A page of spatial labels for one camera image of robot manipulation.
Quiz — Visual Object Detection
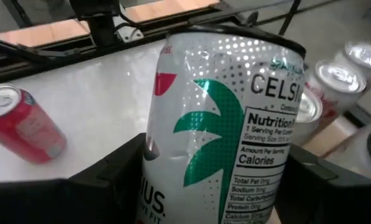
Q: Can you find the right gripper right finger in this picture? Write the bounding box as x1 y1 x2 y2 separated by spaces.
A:
275 144 371 224

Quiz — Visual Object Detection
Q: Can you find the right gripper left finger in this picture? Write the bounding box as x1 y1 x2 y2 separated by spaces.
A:
0 133 147 224

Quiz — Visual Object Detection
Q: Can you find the red strawberry soda can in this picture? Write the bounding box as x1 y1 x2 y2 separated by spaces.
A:
0 84 67 165

